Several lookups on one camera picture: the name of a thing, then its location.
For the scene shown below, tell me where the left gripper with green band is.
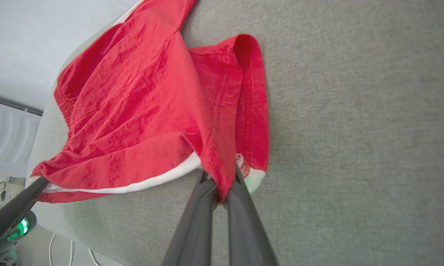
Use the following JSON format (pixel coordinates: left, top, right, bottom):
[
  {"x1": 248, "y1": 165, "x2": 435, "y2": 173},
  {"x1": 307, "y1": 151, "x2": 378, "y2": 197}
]
[{"x1": 0, "y1": 176, "x2": 50, "y2": 266}]

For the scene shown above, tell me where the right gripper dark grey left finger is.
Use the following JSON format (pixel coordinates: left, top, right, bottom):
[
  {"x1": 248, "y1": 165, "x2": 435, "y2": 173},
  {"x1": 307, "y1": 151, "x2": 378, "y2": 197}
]
[{"x1": 163, "y1": 171, "x2": 219, "y2": 266}]

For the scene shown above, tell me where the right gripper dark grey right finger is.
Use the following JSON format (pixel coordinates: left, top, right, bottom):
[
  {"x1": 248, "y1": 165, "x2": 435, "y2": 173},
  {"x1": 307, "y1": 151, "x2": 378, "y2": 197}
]
[{"x1": 223, "y1": 166, "x2": 279, "y2": 266}]

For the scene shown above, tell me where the red garment with white trim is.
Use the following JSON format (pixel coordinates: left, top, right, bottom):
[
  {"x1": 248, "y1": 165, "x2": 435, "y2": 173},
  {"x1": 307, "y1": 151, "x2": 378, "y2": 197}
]
[{"x1": 29, "y1": 0, "x2": 270, "y2": 204}]

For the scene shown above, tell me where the white perforated plastic basket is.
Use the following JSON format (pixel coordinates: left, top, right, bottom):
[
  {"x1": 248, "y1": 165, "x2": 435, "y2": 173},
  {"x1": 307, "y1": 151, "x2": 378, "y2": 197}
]
[{"x1": 0, "y1": 177, "x2": 26, "y2": 216}]

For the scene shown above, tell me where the white plastic bin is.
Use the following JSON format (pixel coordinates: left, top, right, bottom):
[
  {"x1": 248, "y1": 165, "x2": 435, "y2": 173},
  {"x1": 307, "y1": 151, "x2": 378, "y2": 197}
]
[{"x1": 0, "y1": 99, "x2": 42, "y2": 178}]

